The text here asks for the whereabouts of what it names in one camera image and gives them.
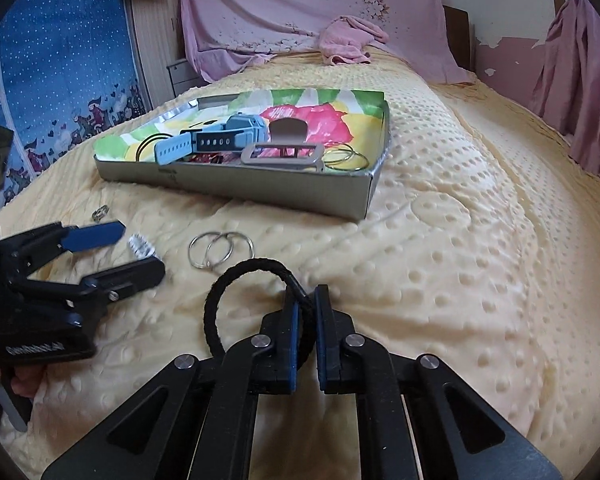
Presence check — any light blue watch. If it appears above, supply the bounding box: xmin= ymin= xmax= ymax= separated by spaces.
xmin=153 ymin=112 xmax=272 ymax=166

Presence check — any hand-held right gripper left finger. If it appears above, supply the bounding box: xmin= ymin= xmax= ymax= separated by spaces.
xmin=40 ymin=290 xmax=301 ymax=480

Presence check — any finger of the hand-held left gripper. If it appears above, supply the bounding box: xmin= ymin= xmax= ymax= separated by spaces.
xmin=0 ymin=221 xmax=127 ymax=277
xmin=77 ymin=257 xmax=167 ymax=307

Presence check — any crumpled pink towel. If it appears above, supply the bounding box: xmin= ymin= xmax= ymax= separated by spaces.
xmin=317 ymin=16 xmax=390 ymax=66

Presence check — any thin brown hair tie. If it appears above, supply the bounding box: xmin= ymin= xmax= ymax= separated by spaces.
xmin=136 ymin=132 xmax=181 ymax=162

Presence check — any pink curtain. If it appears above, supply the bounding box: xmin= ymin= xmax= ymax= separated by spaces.
xmin=527 ymin=0 xmax=600 ymax=191

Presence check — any black braided hair tie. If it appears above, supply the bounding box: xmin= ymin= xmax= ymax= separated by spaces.
xmin=202 ymin=258 xmax=315 ymax=367

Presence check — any blue printed fabric wardrobe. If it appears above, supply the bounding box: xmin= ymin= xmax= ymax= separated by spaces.
xmin=0 ymin=0 xmax=148 ymax=211

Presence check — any silver metal ring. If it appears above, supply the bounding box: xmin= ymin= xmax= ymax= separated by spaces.
xmin=324 ymin=143 xmax=357 ymax=169
xmin=337 ymin=146 xmax=370 ymax=173
xmin=189 ymin=230 xmax=231 ymax=270
xmin=207 ymin=231 xmax=254 ymax=267

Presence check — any dark wooden headboard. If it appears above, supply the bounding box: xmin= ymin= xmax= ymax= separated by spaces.
xmin=442 ymin=5 xmax=473 ymax=73

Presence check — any grey nightstand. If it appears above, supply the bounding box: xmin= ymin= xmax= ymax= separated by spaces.
xmin=166 ymin=57 xmax=203 ymax=96

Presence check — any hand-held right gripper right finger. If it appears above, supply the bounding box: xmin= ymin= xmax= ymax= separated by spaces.
xmin=315 ymin=284 xmax=566 ymax=480

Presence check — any person's left hand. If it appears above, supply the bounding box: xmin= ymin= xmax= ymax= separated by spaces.
xmin=0 ymin=360 xmax=47 ymax=402

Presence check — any floral metal tray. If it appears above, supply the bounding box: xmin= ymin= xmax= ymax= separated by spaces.
xmin=92 ymin=87 xmax=391 ymax=222

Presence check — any taupe hair claw clip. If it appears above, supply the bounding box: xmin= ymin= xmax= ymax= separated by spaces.
xmin=240 ymin=117 xmax=327 ymax=172

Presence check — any pink hanging sheet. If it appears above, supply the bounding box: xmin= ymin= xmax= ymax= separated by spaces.
xmin=180 ymin=0 xmax=476 ymax=86

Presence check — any wooden cabinet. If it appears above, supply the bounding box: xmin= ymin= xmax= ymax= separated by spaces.
xmin=125 ymin=0 xmax=191 ymax=106

